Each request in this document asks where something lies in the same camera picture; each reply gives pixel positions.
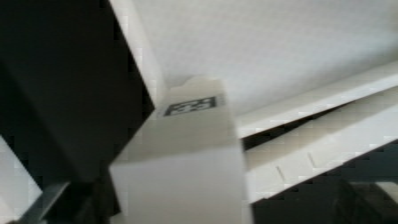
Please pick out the white desk top tray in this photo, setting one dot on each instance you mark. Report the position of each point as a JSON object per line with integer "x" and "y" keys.
{"x": 303, "y": 53}

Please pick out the white desk leg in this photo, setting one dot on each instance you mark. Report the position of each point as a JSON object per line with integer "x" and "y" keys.
{"x": 178, "y": 171}

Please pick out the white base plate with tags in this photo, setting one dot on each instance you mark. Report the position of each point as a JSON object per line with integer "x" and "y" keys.
{"x": 18, "y": 188}

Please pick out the white front fence rail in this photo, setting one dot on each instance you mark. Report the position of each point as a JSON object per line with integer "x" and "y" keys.
{"x": 322, "y": 144}

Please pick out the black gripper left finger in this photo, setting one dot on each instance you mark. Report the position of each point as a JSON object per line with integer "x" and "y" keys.
{"x": 73, "y": 203}

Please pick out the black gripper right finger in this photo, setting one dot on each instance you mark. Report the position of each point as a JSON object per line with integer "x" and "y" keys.
{"x": 366, "y": 203}

